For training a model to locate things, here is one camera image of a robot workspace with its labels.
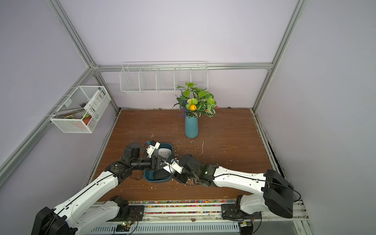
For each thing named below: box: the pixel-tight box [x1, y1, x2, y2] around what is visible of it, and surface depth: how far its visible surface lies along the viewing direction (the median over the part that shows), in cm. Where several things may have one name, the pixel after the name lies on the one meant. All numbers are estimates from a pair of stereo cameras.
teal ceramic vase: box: [185, 116, 199, 139], surface depth 98 cm
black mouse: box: [152, 168, 171, 180], surface depth 87 cm
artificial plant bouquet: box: [172, 82, 217, 119], surface depth 80 cm
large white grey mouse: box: [157, 147, 173, 159], surface depth 92 cm
